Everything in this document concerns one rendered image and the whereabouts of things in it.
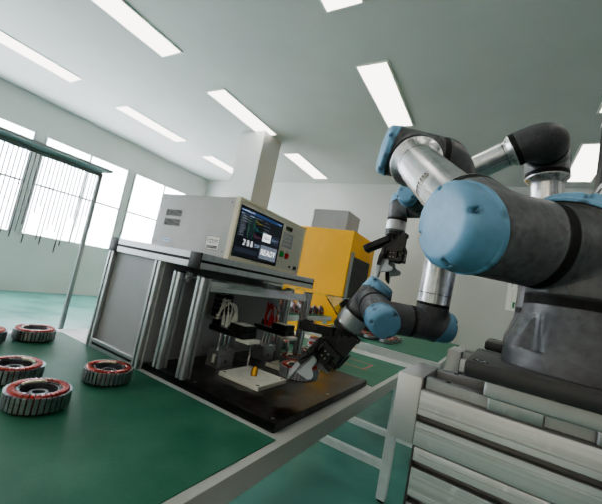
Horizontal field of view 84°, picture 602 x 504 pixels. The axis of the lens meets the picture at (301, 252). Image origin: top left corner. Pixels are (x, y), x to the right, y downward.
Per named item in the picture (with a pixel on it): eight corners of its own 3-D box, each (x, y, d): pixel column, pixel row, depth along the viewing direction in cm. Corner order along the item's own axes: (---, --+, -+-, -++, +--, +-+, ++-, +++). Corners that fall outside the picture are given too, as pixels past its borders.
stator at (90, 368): (134, 386, 84) (138, 372, 85) (83, 388, 77) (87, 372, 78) (125, 372, 93) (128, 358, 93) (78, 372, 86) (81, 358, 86)
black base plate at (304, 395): (366, 386, 129) (367, 380, 129) (273, 434, 74) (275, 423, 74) (268, 352, 153) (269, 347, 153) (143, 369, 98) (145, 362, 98)
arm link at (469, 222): (605, 224, 37) (440, 132, 84) (476, 195, 35) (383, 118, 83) (542, 308, 42) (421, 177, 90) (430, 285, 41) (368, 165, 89)
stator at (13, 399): (78, 410, 67) (82, 391, 68) (7, 423, 58) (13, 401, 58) (56, 390, 74) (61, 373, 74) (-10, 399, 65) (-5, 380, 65)
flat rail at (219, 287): (307, 301, 147) (309, 295, 147) (203, 291, 94) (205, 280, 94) (305, 301, 147) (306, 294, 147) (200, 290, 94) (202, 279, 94)
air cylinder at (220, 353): (232, 366, 112) (235, 349, 113) (216, 369, 106) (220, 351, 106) (220, 361, 115) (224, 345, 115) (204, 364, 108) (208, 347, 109)
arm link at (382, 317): (421, 315, 74) (405, 297, 85) (373, 306, 73) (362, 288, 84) (411, 347, 76) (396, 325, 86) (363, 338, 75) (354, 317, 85)
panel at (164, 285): (270, 347, 154) (283, 283, 157) (142, 362, 98) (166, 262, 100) (268, 346, 155) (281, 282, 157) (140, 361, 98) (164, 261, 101)
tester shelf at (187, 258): (312, 289, 150) (314, 279, 150) (198, 269, 92) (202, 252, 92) (238, 273, 172) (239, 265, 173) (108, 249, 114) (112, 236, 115)
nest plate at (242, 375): (286, 383, 105) (286, 379, 105) (257, 391, 92) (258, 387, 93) (249, 368, 113) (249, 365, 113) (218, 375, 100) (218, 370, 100)
